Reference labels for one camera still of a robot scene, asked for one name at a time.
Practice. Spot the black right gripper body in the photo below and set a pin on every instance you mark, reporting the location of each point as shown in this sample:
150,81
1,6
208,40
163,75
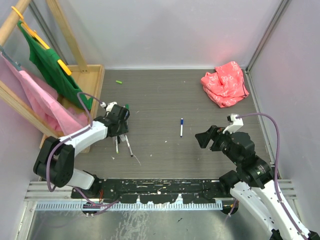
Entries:
223,144

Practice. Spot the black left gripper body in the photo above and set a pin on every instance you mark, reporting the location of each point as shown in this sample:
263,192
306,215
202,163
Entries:
121,129

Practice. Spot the white marker with blue end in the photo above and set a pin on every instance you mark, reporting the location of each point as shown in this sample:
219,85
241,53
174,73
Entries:
181,130

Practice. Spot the grey highlighter with orange tip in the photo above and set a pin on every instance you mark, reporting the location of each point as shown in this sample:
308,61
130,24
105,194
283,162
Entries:
122,137

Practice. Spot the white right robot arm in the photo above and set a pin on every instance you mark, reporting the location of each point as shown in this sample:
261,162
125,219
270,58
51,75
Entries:
254,186

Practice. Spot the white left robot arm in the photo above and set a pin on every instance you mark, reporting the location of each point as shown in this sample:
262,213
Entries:
56,159

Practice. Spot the white pen with lime end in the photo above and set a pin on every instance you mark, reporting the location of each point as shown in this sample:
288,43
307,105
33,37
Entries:
116,144

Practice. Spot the white pen with black end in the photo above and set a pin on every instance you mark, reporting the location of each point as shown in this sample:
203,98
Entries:
128,145

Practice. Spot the coral patterned cloth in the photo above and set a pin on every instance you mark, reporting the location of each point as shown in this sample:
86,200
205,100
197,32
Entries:
226,85

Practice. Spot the pink cloth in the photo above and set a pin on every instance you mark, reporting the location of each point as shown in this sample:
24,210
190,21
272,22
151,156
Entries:
41,98

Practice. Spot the green cloth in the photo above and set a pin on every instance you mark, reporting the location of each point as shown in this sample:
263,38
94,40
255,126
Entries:
46,62

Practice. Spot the blue-grey clothes hanger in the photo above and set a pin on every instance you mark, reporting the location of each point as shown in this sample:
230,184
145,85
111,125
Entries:
16,65

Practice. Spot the yellow clothes hanger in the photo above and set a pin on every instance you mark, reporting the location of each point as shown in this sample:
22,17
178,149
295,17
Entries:
35,36

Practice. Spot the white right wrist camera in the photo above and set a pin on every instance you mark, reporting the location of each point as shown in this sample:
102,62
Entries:
235,123

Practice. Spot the grey slotted cable duct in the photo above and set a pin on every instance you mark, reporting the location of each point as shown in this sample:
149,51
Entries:
83,206

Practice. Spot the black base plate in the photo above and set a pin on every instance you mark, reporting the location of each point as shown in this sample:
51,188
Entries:
157,191

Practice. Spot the wooden rack frame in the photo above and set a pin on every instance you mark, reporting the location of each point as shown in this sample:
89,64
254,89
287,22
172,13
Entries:
25,111

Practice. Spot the aluminium frame post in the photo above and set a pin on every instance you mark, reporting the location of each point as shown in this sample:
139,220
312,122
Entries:
279,12

